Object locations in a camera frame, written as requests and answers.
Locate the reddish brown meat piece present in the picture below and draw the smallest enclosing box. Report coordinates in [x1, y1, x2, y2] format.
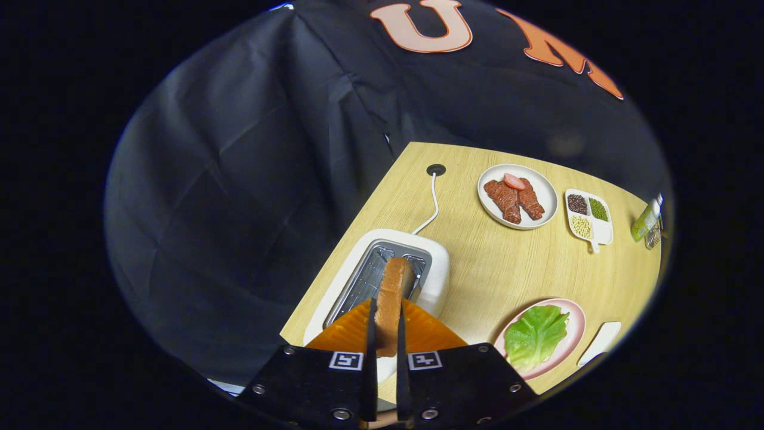
[483, 179, 522, 225]
[516, 177, 546, 220]

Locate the white toaster cable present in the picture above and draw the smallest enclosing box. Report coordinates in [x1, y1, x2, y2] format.
[411, 172, 440, 235]

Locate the black backdrop cloth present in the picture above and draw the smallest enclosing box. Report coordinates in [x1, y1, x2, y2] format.
[104, 0, 672, 389]

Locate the white square plate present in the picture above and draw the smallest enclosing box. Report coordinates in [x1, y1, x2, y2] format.
[577, 321, 622, 367]

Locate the grey round plate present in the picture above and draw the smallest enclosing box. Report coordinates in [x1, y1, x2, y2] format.
[477, 164, 559, 231]

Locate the toasted bread slice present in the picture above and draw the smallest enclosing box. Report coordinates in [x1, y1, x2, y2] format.
[374, 257, 414, 358]

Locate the white toaster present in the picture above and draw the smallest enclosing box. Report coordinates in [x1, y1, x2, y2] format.
[303, 229, 450, 383]

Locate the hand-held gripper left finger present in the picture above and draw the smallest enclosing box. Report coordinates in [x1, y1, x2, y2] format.
[238, 297, 379, 426]

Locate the pink round plate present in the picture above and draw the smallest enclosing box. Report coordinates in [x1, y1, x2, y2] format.
[494, 298, 587, 381]

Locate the green lettuce leaf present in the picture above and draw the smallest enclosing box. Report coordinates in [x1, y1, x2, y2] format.
[504, 305, 570, 373]

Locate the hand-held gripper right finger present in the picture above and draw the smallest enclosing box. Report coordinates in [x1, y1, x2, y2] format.
[395, 299, 539, 426]

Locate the green and silver bottle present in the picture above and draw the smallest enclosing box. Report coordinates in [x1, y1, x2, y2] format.
[631, 194, 664, 242]

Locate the white divided dish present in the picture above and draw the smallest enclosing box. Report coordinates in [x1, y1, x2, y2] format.
[564, 188, 614, 254]

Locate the wire utensil holder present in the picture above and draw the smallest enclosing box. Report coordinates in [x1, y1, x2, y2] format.
[645, 215, 664, 250]

